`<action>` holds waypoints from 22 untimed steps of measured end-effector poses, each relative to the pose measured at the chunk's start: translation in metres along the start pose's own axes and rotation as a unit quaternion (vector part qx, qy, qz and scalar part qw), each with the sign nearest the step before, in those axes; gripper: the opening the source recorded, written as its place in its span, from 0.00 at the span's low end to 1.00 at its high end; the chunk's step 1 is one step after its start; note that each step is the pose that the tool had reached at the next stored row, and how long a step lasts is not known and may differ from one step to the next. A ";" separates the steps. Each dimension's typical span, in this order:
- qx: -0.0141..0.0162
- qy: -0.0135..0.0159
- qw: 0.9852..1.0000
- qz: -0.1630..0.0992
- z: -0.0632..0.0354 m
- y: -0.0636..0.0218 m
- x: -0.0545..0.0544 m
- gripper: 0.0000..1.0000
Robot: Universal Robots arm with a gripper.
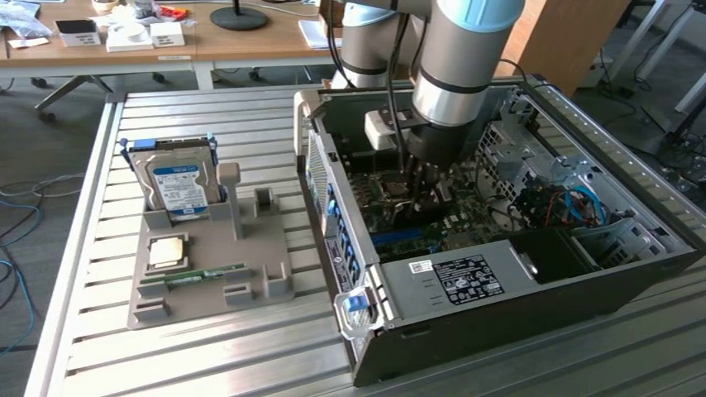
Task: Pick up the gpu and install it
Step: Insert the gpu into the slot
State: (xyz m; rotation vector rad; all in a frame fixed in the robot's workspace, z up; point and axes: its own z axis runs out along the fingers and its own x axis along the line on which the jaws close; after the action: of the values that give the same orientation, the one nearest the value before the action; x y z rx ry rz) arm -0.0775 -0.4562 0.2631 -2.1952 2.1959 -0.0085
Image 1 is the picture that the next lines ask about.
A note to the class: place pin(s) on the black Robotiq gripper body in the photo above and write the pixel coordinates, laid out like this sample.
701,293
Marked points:
438,142

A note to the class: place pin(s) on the graphics card with metal bracket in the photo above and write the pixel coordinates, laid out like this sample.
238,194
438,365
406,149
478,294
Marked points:
396,219

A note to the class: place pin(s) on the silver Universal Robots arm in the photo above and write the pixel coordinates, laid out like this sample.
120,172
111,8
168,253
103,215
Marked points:
463,54

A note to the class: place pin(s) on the CPU socket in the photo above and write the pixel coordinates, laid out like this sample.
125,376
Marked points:
392,188

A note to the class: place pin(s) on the green motherboard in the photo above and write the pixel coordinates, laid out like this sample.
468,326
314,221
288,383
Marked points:
468,215

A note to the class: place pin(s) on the silver perforated drive cage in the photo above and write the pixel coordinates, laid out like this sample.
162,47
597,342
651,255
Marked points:
513,165

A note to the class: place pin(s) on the blue expansion slot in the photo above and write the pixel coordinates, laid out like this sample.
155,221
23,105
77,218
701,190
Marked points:
394,240

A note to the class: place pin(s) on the grey power supply with label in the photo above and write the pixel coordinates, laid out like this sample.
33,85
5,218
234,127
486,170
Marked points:
408,289

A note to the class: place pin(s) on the blue plastic case latch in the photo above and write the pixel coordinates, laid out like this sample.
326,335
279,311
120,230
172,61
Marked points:
355,304

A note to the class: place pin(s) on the stack of white papers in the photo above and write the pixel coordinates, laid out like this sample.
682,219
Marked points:
316,37

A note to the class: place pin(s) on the wooden cabinet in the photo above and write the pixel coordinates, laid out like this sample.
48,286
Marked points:
567,41

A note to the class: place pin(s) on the silver disk bay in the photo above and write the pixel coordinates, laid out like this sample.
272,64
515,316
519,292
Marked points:
623,244

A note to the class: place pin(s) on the brown cardboard box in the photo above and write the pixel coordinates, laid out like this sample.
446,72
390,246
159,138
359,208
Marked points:
330,12

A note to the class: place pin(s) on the black open PC case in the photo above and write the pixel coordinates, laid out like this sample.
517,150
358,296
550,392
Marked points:
497,331

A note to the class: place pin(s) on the grey plastic parts rack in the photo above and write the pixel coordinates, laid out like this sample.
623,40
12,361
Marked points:
215,264

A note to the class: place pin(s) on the hard disk with blue carrier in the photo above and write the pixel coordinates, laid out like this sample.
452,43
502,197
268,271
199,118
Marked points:
176,186

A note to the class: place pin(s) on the green RAM stick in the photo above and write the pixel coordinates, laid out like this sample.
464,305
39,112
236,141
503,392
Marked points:
192,275

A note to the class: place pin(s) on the black round lamp base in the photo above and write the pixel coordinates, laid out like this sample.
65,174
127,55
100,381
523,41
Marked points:
239,20

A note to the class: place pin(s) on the CPU chip with metal lid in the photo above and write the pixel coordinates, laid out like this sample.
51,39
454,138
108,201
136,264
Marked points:
166,251

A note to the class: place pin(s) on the small white box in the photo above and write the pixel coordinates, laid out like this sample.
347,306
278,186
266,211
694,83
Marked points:
166,39

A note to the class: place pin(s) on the orange plastic item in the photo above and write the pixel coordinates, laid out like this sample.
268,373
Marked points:
174,12

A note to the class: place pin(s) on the white box with tape roll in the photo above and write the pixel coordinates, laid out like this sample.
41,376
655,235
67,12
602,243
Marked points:
129,43

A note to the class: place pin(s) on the white box with black top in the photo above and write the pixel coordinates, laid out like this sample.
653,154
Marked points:
83,39

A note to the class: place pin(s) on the beige tape roll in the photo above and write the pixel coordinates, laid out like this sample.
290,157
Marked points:
103,5

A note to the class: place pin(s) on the white paper card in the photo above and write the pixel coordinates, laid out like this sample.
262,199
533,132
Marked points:
27,42

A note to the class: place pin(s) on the clear plastic bag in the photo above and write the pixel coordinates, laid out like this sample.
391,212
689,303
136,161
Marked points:
21,25

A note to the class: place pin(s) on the wooden desk white frame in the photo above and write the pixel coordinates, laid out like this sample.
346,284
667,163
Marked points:
55,54
248,41

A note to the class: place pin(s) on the white metal desk frame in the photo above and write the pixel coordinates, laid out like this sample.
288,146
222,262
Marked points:
634,41

